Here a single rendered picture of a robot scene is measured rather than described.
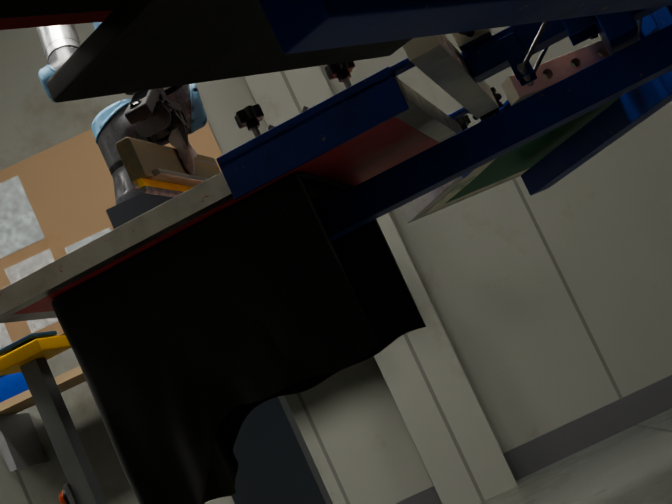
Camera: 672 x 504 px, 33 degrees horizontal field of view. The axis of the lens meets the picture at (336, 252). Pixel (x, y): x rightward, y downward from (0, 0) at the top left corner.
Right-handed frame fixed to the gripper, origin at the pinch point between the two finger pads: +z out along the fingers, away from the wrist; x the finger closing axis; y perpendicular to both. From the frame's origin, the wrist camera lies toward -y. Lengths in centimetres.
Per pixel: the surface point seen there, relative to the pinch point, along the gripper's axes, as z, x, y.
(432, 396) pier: 65, 29, 256
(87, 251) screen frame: 11.3, 9.1, -29.4
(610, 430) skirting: 108, -26, 286
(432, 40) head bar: 9, -55, -35
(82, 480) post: 43, 47, 10
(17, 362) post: 17, 48, 5
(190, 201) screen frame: 11.9, -10.0, -29.4
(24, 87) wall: -128, 133, 249
